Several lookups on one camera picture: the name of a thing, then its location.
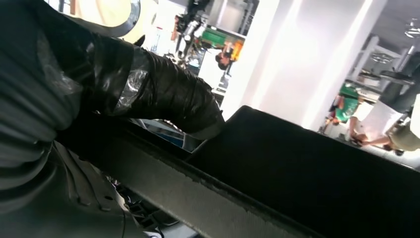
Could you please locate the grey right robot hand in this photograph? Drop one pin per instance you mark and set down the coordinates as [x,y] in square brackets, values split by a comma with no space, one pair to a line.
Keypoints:
[164,95]

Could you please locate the white partition with light strips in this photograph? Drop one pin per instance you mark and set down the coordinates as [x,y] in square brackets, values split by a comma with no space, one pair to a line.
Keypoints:
[295,65]

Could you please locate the person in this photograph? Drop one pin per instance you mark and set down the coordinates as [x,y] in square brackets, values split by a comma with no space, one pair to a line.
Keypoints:
[229,56]
[380,118]
[346,110]

